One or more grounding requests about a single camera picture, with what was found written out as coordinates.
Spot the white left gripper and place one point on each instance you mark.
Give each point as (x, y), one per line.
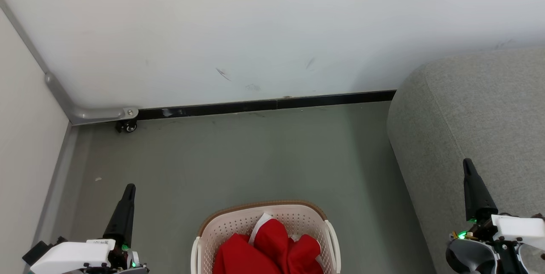
(72, 257)

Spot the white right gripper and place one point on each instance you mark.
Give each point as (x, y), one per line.
(519, 228)

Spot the red jersey with black numbers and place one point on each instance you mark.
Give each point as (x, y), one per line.
(238, 257)

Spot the red garment with white lining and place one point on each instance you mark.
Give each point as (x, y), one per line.
(276, 240)

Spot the grey fabric sofa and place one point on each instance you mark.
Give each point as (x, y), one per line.
(468, 116)

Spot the black caster wheel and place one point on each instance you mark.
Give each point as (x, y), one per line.
(129, 127)

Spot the white perforated laundry basket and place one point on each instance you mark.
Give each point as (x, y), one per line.
(230, 231)

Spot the black baseboard strip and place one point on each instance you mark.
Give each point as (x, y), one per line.
(255, 105)

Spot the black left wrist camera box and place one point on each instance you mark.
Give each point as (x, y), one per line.
(36, 253)

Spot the grey metal partition frame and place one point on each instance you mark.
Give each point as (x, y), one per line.
(98, 115)

